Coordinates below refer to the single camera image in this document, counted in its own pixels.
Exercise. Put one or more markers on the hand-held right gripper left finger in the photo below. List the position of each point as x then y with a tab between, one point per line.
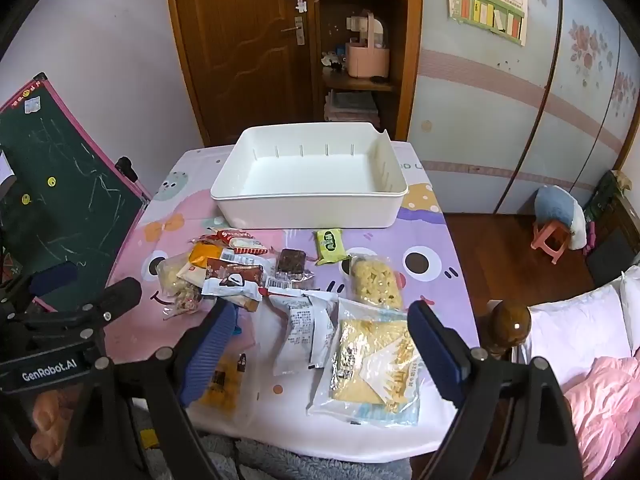
210	355

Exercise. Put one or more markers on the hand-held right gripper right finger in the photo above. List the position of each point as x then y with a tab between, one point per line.
435	355

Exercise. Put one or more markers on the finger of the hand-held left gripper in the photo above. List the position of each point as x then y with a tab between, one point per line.
115	297
52	277

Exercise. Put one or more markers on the large yellow noodle packet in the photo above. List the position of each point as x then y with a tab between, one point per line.
360	360

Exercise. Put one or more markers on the brown and white snack packet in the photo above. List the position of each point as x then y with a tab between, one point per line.
235	280

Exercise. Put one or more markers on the puffed rice cracker packet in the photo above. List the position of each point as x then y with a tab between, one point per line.
372	282

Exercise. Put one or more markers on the dark brown snack packet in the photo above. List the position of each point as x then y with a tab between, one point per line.
290	262

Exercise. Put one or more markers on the white plastic bin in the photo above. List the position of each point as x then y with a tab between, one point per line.
310	175

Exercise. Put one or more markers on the clear packet of yellow snacks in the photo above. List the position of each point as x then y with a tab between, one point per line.
225	385

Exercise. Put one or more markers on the clear packet of pale snacks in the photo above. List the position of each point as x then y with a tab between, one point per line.
172	277

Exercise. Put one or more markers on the person's left hand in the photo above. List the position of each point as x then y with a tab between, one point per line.
50	420

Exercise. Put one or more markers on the orange snack packet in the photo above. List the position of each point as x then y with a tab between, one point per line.
200	257

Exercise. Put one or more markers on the red and white snack packet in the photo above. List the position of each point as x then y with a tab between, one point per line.
242	242

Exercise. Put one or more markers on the black easel knob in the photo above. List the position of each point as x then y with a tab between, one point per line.
126	169

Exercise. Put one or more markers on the grey fluffy rug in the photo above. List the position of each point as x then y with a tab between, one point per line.
280	465

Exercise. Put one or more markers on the white pillow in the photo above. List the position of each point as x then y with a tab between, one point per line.
631	305
575	330

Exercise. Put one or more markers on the green snack packet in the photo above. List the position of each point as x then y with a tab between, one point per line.
330	245

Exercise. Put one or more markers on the pink plastic stool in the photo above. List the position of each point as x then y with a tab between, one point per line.
542	240

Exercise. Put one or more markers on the pink blanket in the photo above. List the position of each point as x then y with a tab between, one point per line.
610	400

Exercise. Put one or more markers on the blue and white cushion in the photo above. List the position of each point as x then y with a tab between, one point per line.
555	205

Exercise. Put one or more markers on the floral sliding wardrobe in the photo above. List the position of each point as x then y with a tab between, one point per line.
500	110

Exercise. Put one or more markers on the stack of folded towels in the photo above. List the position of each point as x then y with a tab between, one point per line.
350	105

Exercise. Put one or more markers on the brown wooden door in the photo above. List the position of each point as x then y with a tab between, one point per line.
235	60

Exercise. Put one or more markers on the brown wooden shelf unit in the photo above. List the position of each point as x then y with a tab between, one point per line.
410	60

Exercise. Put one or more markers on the white door hook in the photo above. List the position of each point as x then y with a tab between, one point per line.
300	5

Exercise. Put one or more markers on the round wooden bed post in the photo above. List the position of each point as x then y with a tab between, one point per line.
510	322

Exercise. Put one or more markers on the green chalkboard with pink frame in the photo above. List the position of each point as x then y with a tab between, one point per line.
60	185

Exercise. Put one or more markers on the wall poster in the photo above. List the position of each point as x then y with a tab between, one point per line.
480	0

